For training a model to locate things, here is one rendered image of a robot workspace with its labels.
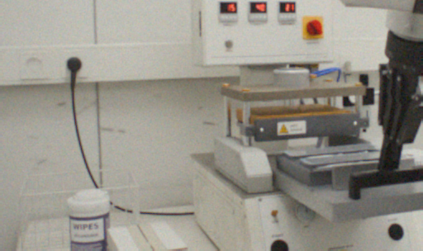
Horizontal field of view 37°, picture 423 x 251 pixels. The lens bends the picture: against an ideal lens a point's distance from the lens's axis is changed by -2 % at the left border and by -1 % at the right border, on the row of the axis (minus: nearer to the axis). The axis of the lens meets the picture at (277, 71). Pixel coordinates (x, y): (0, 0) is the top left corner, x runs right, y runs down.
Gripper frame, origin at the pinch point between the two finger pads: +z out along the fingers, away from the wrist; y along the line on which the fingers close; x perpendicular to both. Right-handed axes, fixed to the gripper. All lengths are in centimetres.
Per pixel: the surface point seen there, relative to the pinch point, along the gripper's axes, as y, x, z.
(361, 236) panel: -11.3, 4.7, 24.6
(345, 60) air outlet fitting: -84, 34, 19
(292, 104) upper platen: -40.4, -0.2, 10.2
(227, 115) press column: -47, -12, 16
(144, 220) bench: -63, -28, 53
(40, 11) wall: -94, -52, 6
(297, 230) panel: -13.2, -7.8, 22.7
